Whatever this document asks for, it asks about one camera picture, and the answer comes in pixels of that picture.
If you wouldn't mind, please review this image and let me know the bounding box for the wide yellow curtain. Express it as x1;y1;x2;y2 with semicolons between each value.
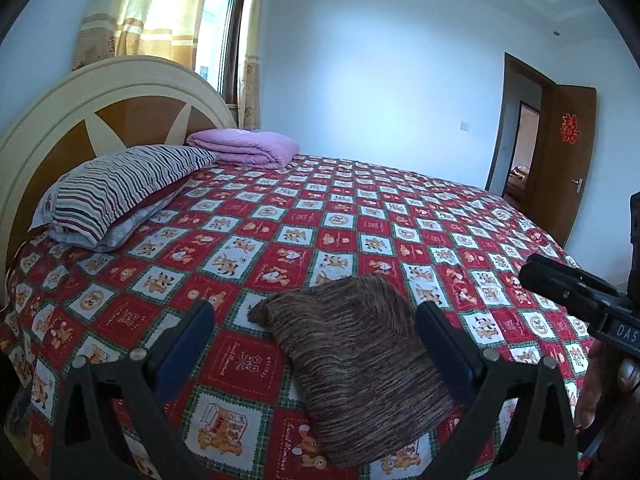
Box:
71;0;213;73

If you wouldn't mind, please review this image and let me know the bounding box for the person's right hand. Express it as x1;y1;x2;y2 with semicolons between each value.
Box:
574;342;640;433

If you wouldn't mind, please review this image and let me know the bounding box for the cream and brown headboard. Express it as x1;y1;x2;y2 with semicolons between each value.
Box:
0;55;237;311

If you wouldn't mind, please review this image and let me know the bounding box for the red checkered bear-print bedspread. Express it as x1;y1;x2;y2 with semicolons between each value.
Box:
0;154;593;480

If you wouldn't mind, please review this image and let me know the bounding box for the grey pillow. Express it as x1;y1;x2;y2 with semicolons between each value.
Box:
47;175;193;253

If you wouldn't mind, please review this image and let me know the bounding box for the narrow yellow curtain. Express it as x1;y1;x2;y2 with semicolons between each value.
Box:
236;0;268;131

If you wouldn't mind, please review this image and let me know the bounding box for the window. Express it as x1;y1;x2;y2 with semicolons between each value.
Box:
195;0;251;106

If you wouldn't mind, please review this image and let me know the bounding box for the red paper door decoration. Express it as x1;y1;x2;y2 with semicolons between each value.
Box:
560;112;582;145

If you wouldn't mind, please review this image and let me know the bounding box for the brown knitted sweater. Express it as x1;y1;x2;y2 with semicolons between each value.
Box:
248;275;457;468

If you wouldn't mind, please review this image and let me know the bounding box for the brown sofa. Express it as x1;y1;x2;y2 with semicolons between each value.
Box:
506;165;532;191

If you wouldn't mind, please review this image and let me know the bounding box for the brown wooden door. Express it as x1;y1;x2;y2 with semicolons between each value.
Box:
531;84;597;248

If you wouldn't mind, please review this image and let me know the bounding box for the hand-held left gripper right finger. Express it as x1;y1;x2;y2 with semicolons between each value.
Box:
416;301;581;480

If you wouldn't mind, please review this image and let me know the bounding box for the brown door frame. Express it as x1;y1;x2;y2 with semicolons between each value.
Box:
487;52;557;196

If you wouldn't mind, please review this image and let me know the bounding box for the folded purple blanket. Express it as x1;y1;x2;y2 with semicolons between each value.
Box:
186;128;301;170

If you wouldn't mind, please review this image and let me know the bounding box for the striped pillow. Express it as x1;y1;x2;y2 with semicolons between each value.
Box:
29;144;221;247

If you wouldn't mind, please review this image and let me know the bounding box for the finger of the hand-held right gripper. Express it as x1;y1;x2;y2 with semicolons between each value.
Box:
519;253;626;328

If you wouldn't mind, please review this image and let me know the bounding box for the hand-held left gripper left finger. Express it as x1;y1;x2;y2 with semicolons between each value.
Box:
50;300;216;480

